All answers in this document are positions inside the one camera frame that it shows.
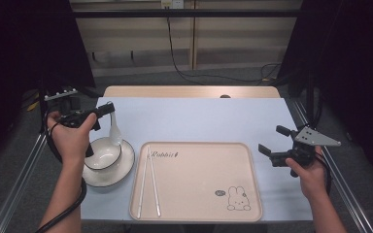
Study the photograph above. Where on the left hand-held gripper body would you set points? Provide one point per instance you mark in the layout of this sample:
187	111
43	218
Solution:
73	116

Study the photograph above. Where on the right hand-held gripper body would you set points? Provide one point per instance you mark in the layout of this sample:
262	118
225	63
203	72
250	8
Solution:
304	152

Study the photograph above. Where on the white ceramic spoon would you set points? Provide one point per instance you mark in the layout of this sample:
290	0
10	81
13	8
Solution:
115	134

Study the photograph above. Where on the white bowl with dark rim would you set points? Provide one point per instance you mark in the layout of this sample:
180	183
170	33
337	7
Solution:
105	155

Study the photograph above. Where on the white plate with dark rim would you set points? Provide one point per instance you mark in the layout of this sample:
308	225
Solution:
123	171

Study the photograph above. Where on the beige plastic tray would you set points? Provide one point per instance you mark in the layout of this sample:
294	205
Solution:
200	181

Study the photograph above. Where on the person's left hand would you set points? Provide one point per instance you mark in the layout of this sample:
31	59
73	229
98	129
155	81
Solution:
69	142

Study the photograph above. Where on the person's right hand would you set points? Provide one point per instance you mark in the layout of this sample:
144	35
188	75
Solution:
312	178

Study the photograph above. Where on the black metal stand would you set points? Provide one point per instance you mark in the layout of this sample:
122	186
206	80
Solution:
42	110
310	97

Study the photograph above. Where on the dark round table grommet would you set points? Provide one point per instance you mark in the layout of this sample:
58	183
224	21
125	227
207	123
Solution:
225	96

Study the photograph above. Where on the pale blue table mat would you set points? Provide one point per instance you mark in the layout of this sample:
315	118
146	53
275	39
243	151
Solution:
191	119

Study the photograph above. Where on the white chopstick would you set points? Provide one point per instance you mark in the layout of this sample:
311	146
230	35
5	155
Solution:
143	184
154	184

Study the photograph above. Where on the dark curtain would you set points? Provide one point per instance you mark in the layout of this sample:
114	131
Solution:
19	39
353	48

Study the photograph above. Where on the aluminium floor rail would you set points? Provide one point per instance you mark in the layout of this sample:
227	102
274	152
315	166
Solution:
353	200
16	191

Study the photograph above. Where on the wooden wall post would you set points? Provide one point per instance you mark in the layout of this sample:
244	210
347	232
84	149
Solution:
193	35

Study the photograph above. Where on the black horizontal frame bar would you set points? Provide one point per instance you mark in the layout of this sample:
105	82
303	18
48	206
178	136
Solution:
181	13

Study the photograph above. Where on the white wall socket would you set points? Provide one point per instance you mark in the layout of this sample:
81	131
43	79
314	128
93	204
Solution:
172	3

